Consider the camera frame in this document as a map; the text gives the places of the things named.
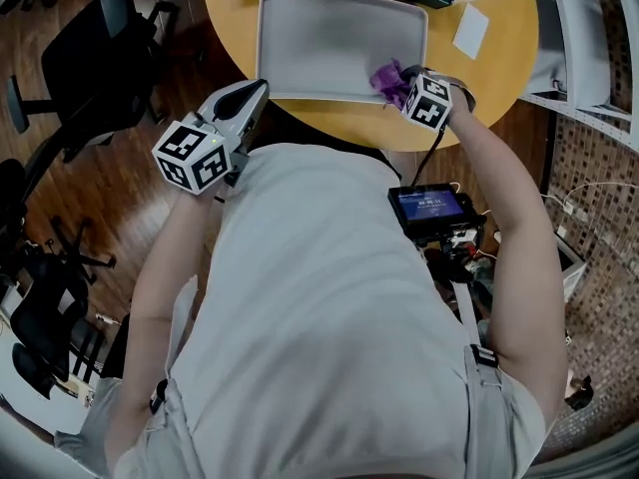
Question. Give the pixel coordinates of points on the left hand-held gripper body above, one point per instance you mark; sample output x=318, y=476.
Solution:
x=192, y=155

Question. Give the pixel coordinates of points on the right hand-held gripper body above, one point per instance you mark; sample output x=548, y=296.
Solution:
x=429, y=100

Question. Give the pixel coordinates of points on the purple cloth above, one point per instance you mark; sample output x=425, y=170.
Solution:
x=387, y=80

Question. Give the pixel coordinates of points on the grey tray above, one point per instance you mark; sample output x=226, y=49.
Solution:
x=319, y=43

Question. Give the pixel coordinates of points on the person's left forearm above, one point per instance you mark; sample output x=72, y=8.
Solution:
x=165, y=247

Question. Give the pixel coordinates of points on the person's right forearm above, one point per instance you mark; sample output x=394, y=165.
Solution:
x=499, y=167

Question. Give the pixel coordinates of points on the white paper card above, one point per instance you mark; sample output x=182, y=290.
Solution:
x=470, y=30

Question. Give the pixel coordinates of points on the black office chair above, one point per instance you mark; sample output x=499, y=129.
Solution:
x=95, y=63
x=45, y=307

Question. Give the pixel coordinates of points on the person's grey shirt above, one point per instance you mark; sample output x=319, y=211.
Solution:
x=319, y=317

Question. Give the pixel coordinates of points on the white floor box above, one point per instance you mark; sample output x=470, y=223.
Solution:
x=571, y=267

